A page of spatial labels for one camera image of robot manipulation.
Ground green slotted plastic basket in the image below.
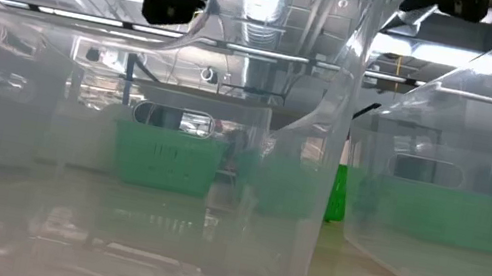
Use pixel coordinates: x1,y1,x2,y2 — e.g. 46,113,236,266
105,117,231,201

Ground black wire rack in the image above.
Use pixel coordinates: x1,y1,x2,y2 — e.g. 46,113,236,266
129,77,352,145

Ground ceiling light strip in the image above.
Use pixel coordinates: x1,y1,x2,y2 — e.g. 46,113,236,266
225,42,428,88
0,0,185,40

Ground silver ventilation duct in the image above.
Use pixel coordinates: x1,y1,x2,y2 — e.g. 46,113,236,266
220,0,297,97

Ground blue post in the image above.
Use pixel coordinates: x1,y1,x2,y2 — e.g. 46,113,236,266
118,51,139,107

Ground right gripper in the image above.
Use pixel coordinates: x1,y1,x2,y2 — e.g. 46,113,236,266
397,0,491,27

